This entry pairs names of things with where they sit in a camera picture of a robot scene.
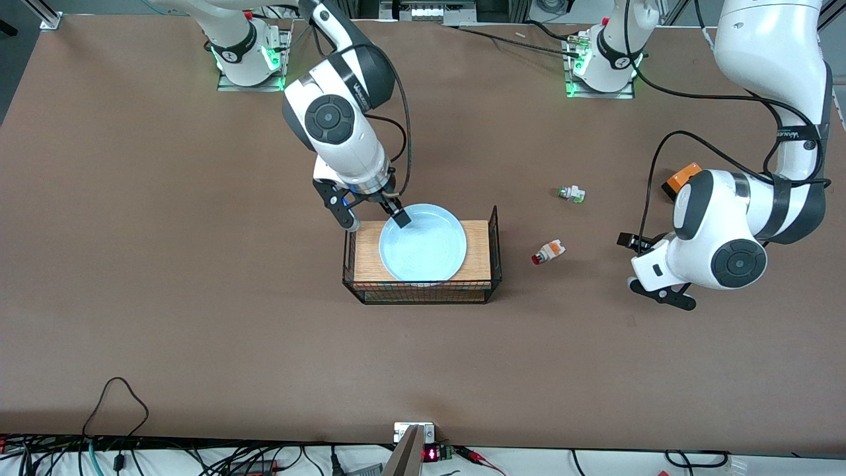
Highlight light blue plate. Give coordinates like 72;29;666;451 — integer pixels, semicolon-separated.
379;203;468;283

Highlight red push button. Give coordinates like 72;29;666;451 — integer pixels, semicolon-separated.
531;239;566;266

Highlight orange button box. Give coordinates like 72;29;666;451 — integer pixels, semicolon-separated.
661;162;703;202

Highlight wooden board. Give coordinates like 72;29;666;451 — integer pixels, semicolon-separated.
354;220;492;283

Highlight white power strip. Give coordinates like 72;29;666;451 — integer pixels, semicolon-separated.
393;0;477;24

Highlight red clip leads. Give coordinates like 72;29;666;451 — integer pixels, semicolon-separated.
456;446;506;476

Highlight black power adapter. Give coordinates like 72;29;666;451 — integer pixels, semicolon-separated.
228;458;278;476

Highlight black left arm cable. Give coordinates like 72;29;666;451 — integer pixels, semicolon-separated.
621;0;835;251

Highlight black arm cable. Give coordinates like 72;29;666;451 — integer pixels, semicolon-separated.
621;0;835;251
311;40;414;199

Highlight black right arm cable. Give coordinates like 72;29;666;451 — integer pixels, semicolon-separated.
311;40;414;199

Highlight black wire basket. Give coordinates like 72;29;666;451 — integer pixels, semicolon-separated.
342;205;503;305

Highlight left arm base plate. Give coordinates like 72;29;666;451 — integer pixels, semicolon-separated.
565;30;636;100

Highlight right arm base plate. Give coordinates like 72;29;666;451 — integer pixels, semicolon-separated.
217;26;291;92

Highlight black coiled cable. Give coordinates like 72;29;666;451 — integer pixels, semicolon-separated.
664;450;731;467

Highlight long black table cable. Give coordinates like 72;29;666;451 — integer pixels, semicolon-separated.
449;25;586;59

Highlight white mount bracket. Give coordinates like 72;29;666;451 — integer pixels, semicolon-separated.
394;422;436;444

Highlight black looped cable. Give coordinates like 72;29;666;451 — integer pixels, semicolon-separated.
83;377;149;440

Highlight aluminium frame profile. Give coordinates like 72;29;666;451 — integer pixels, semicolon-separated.
36;0;63;30

